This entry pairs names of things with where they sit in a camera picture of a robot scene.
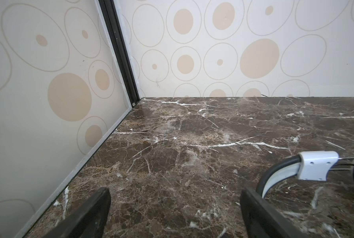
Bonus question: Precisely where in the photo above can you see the white black headphones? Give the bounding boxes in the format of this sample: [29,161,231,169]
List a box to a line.
[256,151,354,197]

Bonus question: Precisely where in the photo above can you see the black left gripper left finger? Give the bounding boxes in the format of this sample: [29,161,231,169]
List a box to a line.
[44,187,111,238]

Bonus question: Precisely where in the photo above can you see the black vertical frame post left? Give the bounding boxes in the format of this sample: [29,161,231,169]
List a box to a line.
[99,0,140,107]

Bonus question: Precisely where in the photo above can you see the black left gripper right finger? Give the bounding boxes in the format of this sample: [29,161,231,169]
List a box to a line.
[240,188,307,238]

